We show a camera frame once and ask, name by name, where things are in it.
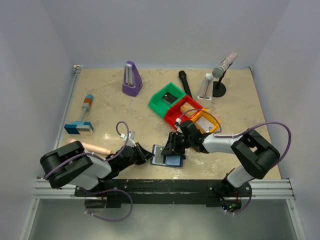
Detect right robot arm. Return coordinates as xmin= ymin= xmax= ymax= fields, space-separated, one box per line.
xmin=161 ymin=120 xmax=281 ymax=189

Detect pink cylinder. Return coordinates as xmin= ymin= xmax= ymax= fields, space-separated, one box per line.
xmin=80 ymin=141 xmax=112 ymax=156

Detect blue card holder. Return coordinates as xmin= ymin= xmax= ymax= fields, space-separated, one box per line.
xmin=150 ymin=155 xmax=184 ymax=168

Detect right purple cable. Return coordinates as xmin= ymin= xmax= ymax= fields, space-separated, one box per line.
xmin=174 ymin=107 xmax=293 ymax=180

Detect silver microphone on stand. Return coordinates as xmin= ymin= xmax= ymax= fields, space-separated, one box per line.
xmin=212 ymin=52 xmax=238 ymax=78

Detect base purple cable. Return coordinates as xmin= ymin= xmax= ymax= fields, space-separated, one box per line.
xmin=84 ymin=188 xmax=133 ymax=222

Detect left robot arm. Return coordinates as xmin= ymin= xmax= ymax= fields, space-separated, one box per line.
xmin=39 ymin=141 xmax=154 ymax=191

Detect clear metronome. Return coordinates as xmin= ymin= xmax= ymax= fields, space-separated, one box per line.
xmin=195 ymin=73 xmax=214 ymax=109

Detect tan card in red bin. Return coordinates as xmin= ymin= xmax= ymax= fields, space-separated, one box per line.
xmin=180 ymin=102 xmax=197 ymax=118

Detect black microphone stand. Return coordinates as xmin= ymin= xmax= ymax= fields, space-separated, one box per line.
xmin=212 ymin=63 xmax=226 ymax=98

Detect cards in orange bin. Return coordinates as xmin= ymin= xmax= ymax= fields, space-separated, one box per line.
xmin=196 ymin=116 xmax=215 ymax=133

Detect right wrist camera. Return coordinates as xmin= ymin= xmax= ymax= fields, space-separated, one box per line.
xmin=174 ymin=118 xmax=182 ymax=130

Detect orange bin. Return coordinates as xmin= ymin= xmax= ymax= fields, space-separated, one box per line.
xmin=191 ymin=108 xmax=222 ymax=134

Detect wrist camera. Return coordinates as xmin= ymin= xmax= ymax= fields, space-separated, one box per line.
xmin=120 ymin=130 xmax=137 ymax=148
xmin=174 ymin=118 xmax=182 ymax=130

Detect black microphone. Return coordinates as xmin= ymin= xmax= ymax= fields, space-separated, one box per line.
xmin=178 ymin=70 xmax=193 ymax=98

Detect purple metronome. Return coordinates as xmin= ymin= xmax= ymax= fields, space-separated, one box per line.
xmin=122 ymin=60 xmax=143 ymax=97

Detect red bin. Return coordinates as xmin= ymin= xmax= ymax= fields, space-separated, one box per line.
xmin=164 ymin=95 xmax=203 ymax=129

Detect black card in green bin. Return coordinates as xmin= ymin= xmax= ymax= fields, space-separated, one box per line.
xmin=162 ymin=92 xmax=178 ymax=105

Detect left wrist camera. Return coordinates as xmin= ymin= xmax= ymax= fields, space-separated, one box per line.
xmin=120 ymin=130 xmax=137 ymax=148

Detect green bin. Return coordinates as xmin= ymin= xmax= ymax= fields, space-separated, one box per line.
xmin=148 ymin=82 xmax=186 ymax=118

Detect black VIP credit card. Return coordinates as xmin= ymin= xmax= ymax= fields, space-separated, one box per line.
xmin=152 ymin=144 xmax=164 ymax=156

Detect blue grey toy tool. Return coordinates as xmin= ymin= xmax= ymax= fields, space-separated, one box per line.
xmin=64 ymin=94 xmax=94 ymax=135

